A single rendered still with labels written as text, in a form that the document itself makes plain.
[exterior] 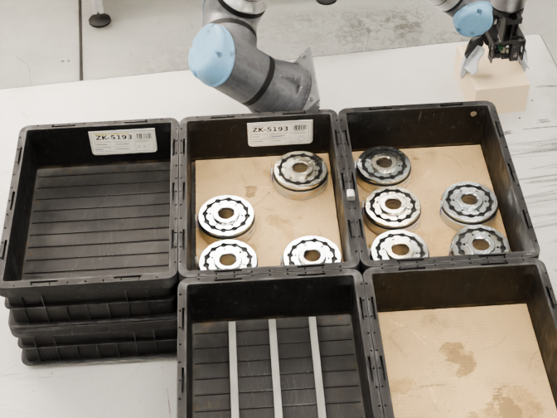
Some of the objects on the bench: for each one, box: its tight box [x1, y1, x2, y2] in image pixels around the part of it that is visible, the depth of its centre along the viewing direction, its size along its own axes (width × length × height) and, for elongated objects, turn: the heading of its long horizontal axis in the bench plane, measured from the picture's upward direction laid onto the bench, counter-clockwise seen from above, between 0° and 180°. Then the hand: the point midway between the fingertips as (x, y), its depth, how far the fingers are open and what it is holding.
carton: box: [453, 43, 530, 114], centre depth 233 cm, size 16×12×8 cm
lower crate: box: [8, 317, 177, 366], centre depth 195 cm, size 40×30×12 cm
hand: (491, 72), depth 232 cm, fingers closed on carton, 14 cm apart
